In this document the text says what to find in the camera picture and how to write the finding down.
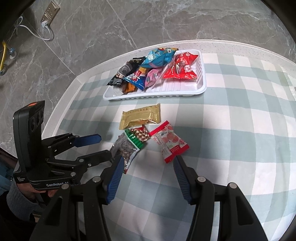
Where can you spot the black snack packet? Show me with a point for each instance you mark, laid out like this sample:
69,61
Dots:
126,69

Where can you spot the small blue red snack packet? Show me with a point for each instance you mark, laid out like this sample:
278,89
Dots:
136,78

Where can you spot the person's left forearm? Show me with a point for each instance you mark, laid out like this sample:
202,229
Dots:
18,201

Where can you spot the pink snack packet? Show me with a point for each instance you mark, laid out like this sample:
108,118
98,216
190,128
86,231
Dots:
153,77

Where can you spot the person's left hand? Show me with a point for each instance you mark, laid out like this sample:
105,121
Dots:
27,188

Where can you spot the white table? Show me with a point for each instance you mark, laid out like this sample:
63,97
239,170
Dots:
231,46

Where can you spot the blue pipe valve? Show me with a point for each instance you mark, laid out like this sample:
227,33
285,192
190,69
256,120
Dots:
12,52

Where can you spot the green clear seed packet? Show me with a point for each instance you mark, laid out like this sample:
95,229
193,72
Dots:
126,148

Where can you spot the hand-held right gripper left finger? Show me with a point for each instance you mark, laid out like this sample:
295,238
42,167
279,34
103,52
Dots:
115,179

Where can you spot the blue cloth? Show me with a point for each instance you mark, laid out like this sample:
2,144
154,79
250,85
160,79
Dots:
5,176

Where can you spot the white ribbed plastic tray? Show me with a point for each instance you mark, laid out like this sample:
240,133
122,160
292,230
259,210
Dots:
175,89

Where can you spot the large blue snack packet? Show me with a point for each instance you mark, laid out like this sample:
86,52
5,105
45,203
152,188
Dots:
157,58

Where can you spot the gold snack packet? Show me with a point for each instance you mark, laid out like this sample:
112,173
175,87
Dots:
141,115

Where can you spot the red white fruit-print packet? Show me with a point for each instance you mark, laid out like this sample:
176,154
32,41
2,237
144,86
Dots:
170,141

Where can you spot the red triangle-pattern snack packet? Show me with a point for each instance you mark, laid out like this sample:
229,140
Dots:
142,134

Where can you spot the white plug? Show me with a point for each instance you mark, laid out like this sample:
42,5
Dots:
45,24

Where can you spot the gold wall socket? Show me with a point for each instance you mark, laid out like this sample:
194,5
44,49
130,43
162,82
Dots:
50,10

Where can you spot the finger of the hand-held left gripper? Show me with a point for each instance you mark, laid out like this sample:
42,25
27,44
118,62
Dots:
89,140
94,157

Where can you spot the yellow pipe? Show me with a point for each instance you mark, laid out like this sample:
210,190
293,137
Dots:
2,58

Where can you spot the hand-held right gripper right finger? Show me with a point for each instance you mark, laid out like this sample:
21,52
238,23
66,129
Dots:
182,180

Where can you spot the orange snack packet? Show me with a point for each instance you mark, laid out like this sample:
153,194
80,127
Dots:
129,88

